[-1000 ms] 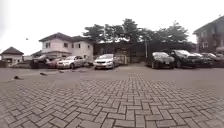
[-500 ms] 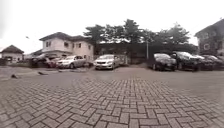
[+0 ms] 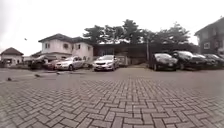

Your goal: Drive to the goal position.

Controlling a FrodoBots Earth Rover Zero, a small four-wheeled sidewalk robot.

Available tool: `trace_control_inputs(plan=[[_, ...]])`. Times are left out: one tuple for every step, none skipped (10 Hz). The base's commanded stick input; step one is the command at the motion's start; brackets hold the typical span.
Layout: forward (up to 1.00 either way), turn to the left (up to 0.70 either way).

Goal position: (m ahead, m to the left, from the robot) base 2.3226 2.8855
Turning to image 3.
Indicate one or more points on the silver car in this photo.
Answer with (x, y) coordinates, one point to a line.
(70, 63)
(106, 62)

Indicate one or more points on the low dark building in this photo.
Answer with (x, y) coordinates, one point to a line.
(133, 51)

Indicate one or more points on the grey brick paved road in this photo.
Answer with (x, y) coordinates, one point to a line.
(113, 100)

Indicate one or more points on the row of tall dark trees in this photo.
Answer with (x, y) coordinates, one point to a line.
(130, 31)

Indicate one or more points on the thin pole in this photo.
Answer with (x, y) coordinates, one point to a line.
(147, 50)

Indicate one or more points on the black car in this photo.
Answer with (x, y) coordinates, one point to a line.
(163, 61)
(190, 60)

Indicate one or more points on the white house with dark roof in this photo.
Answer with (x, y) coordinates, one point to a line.
(56, 46)

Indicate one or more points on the red car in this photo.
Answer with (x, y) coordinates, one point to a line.
(50, 64)

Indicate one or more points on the dark vehicle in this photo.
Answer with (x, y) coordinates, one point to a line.
(37, 62)

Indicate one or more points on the small house with brown roof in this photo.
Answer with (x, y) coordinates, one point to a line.
(11, 56)

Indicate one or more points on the dark two-storey building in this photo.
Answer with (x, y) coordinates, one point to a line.
(210, 36)

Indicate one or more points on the dark car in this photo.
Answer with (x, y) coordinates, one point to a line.
(215, 60)

